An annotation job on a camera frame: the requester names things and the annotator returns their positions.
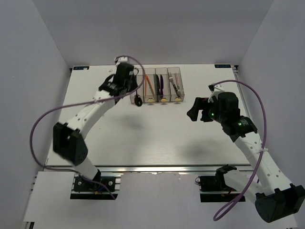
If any aluminium table rail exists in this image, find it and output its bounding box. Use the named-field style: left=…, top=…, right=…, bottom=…
left=42, top=164, right=253, bottom=174
left=232, top=64, right=248, bottom=105

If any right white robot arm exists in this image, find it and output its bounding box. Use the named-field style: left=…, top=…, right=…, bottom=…
left=187, top=92, right=305, bottom=223

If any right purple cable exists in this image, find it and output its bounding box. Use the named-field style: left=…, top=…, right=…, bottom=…
left=208, top=80, right=267, bottom=221

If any black knife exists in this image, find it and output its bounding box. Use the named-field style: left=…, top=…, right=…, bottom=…
left=156, top=75, right=161, bottom=96

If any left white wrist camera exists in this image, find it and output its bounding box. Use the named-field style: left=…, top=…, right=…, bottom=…
left=114, top=56, right=129, bottom=65

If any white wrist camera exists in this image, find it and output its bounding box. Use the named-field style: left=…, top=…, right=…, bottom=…
left=114, top=56, right=129, bottom=65
left=208, top=83, right=225, bottom=103

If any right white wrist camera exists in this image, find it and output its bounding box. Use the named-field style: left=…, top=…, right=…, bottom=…
left=208, top=83, right=225, bottom=103

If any blue knife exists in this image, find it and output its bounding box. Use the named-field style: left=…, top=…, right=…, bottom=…
left=160, top=75, right=164, bottom=97

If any black spoon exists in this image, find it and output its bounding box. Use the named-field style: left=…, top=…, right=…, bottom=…
left=134, top=90, right=143, bottom=107

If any purple cable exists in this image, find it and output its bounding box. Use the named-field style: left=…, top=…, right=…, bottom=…
left=208, top=80, right=267, bottom=221
left=29, top=55, right=146, bottom=200

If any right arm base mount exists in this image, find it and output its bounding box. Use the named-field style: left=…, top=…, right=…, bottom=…
left=195, top=165, right=239, bottom=203

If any aluminium table right rail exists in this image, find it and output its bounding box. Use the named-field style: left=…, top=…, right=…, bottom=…
left=232, top=64, right=248, bottom=105

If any aluminium table front rail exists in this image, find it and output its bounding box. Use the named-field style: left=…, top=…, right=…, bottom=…
left=42, top=164, right=253, bottom=174

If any left xdof label sticker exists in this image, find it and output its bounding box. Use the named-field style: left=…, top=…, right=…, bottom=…
left=73, top=66, right=90, bottom=71

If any pink handled fork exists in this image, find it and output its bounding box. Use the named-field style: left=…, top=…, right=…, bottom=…
left=174, top=73, right=183, bottom=97

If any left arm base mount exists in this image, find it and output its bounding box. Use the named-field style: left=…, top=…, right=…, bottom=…
left=70, top=175, right=121, bottom=200

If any xdof label sticker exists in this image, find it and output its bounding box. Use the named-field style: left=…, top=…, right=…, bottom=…
left=214, top=64, right=231, bottom=68
left=73, top=66, right=90, bottom=71

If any right xdof label sticker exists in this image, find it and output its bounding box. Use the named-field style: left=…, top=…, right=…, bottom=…
left=214, top=64, right=231, bottom=68

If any black handled fork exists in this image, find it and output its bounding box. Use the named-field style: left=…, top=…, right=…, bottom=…
left=169, top=73, right=180, bottom=97

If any orange chopstick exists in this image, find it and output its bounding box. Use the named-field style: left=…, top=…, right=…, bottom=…
left=145, top=75, right=155, bottom=96
left=144, top=74, right=147, bottom=96

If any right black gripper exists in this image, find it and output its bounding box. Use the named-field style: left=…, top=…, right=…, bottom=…
left=186, top=97, right=225, bottom=124

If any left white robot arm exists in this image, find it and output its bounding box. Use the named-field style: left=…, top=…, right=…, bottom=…
left=52, top=62, right=138, bottom=191

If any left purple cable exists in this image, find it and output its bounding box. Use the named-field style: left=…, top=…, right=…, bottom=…
left=29, top=55, right=146, bottom=200

